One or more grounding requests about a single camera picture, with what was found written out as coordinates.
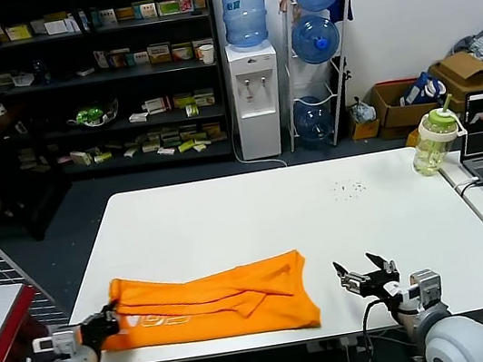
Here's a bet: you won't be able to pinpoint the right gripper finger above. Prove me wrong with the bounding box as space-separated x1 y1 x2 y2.
330 256 373 300
364 248 400 284

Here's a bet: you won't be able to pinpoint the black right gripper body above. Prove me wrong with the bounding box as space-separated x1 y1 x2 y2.
358 269 404 308

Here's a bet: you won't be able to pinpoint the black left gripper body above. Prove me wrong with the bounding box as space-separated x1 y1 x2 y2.
78 308 123 352

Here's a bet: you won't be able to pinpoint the orange t-shirt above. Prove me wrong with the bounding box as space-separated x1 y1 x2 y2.
89 246 324 362

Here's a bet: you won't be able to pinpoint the scattered dark crumbs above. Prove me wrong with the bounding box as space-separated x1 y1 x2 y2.
331 176 369 202

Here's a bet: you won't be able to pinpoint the green lid drink bottle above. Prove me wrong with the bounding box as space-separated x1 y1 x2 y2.
402 91 474 181

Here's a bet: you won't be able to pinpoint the yellow paper bag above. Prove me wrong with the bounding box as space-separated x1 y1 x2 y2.
402 127 425 150

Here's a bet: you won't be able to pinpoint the small brown cardboard box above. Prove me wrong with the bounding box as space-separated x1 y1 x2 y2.
348 115 383 142

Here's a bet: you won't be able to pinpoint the open cardboard box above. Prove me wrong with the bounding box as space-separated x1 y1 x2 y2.
366 74 446 143

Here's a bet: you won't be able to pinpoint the white carton with green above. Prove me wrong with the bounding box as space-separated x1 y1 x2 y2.
69 148 93 168

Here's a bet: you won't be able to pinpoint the grey plastic bag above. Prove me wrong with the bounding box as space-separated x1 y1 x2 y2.
346 94 379 126

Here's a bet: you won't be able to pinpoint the white water dispenser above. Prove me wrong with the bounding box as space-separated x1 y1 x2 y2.
223 37 293 162

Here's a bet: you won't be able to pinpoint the white metal jug rack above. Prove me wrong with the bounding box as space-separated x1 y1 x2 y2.
266 0 375 155

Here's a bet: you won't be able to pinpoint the blue white package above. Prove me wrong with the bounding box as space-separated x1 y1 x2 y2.
399 68 450 108

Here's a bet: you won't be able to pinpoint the green white bowl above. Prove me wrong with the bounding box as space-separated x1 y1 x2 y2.
65 97 123 132

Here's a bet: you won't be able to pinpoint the red white medicine box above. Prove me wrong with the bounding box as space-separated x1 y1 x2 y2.
141 95 173 116

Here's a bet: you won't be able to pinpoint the cardboard box with flaps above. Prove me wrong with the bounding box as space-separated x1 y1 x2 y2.
426 48 483 117

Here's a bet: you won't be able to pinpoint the black shelving unit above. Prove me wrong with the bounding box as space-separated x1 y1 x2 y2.
0 0 239 197

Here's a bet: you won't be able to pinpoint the yellow orange medicine box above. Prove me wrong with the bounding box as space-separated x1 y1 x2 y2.
145 41 173 65

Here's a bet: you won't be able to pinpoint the white paper cup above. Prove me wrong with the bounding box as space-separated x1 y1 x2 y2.
197 43 217 66

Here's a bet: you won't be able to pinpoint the white flat box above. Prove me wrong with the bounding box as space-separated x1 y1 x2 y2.
44 17 72 37

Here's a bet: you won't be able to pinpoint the blue water jug with label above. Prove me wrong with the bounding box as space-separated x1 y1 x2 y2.
220 0 275 54

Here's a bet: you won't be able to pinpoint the green medicine box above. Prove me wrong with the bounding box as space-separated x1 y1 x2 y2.
155 0 182 18

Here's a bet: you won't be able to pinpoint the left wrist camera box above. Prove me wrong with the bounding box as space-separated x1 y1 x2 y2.
30 326 84 362

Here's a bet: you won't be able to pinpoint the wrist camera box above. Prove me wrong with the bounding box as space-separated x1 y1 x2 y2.
405 268 447 314
30 326 84 362

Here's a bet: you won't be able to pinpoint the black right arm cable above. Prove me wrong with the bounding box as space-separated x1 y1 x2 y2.
357 293 426 362

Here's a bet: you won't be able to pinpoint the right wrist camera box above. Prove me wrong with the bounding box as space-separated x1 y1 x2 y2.
405 268 447 314

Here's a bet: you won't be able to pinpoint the white laptop cable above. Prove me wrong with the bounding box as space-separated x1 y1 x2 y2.
451 174 483 195

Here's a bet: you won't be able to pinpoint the white dispenser power cable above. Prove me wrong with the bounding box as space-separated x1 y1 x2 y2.
226 92 289 175

